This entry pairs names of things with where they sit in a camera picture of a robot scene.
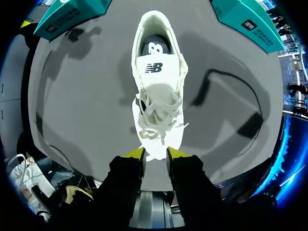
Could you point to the teal box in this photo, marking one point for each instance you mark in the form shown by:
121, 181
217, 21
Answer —
79, 14
255, 14

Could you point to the black and blue insole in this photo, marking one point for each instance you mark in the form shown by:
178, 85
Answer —
145, 48

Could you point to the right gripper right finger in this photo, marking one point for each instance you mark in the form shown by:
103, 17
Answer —
190, 185

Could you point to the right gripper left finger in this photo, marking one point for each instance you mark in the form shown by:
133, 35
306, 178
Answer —
125, 183

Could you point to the white shoe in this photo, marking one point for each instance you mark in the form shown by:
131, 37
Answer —
154, 81

